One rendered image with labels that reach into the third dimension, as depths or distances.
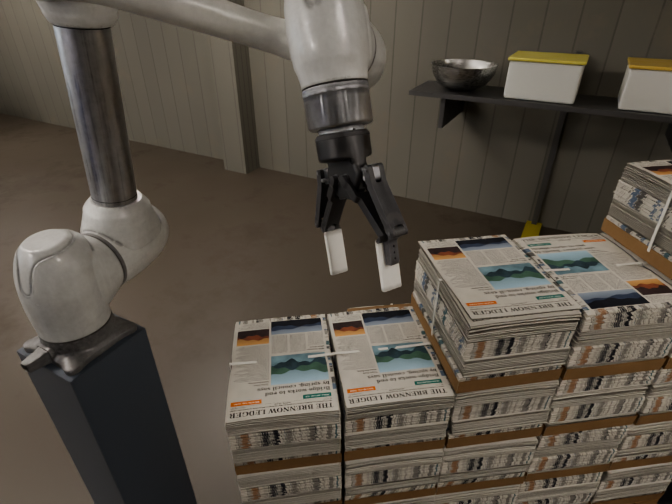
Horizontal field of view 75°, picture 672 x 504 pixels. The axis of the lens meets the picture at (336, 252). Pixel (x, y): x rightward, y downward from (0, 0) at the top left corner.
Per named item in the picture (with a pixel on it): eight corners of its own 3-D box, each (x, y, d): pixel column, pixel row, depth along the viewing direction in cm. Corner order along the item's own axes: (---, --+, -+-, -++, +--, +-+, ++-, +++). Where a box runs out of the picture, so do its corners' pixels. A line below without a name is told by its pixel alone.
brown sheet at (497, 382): (409, 303, 143) (411, 292, 141) (492, 294, 147) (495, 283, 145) (455, 394, 111) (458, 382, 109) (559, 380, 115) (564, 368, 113)
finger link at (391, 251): (389, 224, 57) (404, 226, 54) (394, 261, 58) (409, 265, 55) (380, 227, 56) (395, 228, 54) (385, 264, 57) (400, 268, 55)
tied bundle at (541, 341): (409, 304, 143) (415, 243, 131) (493, 295, 147) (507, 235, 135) (454, 395, 111) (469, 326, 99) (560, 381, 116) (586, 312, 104)
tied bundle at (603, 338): (495, 296, 147) (509, 236, 135) (576, 289, 151) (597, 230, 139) (559, 383, 115) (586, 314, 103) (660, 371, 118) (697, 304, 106)
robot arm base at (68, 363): (4, 360, 99) (-6, 341, 96) (91, 306, 115) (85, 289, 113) (53, 390, 91) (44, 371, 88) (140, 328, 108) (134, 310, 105)
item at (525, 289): (417, 243, 132) (418, 240, 131) (506, 235, 136) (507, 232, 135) (469, 322, 101) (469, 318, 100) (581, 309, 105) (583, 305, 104)
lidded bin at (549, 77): (578, 94, 288) (589, 54, 276) (575, 106, 262) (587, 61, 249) (510, 88, 306) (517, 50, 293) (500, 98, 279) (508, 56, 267)
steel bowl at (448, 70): (499, 86, 313) (504, 61, 304) (486, 98, 279) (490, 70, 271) (439, 81, 331) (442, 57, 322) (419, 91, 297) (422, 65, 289)
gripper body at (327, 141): (382, 123, 58) (390, 193, 60) (347, 131, 65) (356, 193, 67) (333, 130, 54) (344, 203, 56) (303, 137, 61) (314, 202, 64)
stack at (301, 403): (257, 474, 180) (233, 318, 137) (524, 440, 194) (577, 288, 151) (256, 583, 148) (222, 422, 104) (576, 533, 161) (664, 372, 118)
